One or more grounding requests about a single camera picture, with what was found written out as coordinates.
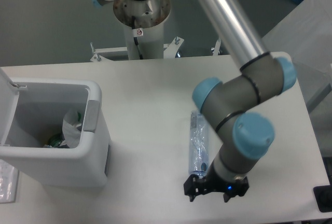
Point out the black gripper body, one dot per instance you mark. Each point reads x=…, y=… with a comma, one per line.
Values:
x=215, y=183

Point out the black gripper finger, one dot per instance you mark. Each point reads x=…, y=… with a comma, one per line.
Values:
x=237, y=188
x=195, y=186

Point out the clear crushed plastic bottle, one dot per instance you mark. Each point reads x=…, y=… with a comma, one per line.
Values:
x=198, y=144

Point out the white plastic wrapper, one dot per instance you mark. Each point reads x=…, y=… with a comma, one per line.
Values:
x=71, y=128

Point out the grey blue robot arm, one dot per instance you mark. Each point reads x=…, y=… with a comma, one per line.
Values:
x=227, y=107

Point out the white trash can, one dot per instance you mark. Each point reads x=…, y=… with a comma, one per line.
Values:
x=54, y=131

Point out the black device at edge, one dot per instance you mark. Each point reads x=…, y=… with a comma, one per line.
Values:
x=323, y=198

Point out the green wrapper in bin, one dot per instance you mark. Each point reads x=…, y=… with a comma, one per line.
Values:
x=54, y=142

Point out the white side cabinet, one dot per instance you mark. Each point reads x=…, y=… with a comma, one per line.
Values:
x=305, y=34

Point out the clear plastic sheet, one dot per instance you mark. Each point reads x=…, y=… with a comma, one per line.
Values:
x=9, y=182

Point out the white metal base frame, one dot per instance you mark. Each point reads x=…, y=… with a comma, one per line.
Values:
x=170, y=50

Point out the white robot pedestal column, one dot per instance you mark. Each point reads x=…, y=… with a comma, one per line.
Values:
x=143, y=25

